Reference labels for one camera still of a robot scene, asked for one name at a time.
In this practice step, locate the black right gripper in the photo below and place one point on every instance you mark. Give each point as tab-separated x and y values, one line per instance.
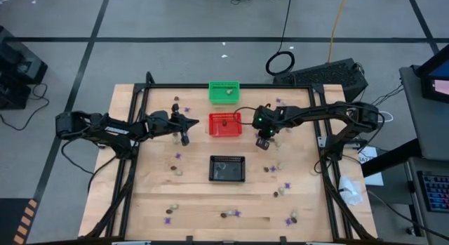
266	122

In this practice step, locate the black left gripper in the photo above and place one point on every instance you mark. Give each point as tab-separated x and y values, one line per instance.
161	122

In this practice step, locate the purple plastic spider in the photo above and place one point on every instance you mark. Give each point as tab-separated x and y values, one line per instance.
278	100
178	156
288	222
237	213
167	220
287	185
187	110
273	169

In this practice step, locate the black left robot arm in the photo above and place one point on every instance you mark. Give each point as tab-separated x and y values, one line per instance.
105	129

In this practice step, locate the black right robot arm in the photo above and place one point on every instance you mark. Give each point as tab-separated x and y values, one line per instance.
315	113

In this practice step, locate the red plastic basket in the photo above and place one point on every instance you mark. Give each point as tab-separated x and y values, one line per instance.
233	129

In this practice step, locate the green plastic basket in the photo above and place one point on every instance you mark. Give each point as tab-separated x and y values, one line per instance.
219	97

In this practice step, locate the black plastic basket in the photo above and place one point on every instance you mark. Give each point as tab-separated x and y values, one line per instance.
227	169

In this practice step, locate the black computer case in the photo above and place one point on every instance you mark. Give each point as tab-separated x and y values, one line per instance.
326	74

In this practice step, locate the white paper sign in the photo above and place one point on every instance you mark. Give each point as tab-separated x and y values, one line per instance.
368	155

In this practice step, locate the white plastic bag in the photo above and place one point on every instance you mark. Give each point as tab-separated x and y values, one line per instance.
350	192

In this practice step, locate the black computer monitor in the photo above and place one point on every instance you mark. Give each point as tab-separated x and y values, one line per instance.
438	87

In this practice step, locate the black equipment case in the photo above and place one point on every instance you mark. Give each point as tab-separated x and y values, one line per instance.
17	69

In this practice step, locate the backlit black keyboard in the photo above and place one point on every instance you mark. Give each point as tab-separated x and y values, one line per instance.
435	192

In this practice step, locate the grey keyboard desk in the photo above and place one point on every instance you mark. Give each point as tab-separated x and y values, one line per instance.
435	227

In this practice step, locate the hazard striped black mat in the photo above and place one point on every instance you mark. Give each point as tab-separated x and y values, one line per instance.
10	220

